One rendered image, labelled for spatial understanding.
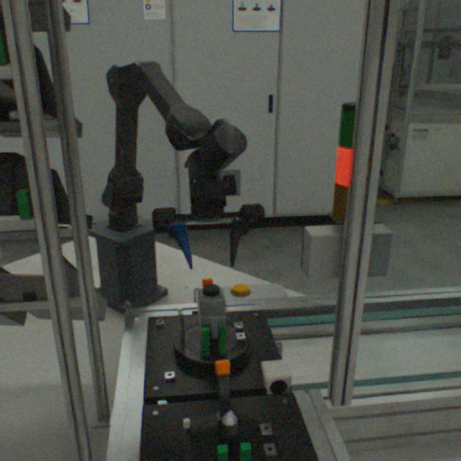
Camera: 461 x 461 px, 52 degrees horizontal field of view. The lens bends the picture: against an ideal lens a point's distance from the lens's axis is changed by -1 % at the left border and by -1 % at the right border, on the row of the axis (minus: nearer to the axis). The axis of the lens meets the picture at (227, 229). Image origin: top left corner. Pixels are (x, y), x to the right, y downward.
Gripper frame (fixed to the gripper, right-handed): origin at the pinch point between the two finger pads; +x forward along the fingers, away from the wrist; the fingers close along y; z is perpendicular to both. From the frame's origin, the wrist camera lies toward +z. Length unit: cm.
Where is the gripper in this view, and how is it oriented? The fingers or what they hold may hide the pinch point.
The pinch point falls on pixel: (210, 248)
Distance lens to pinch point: 78.4
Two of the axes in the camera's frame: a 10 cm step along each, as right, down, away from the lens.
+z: 1.1, -3.4, -9.3
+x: 0.9, 9.4, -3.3
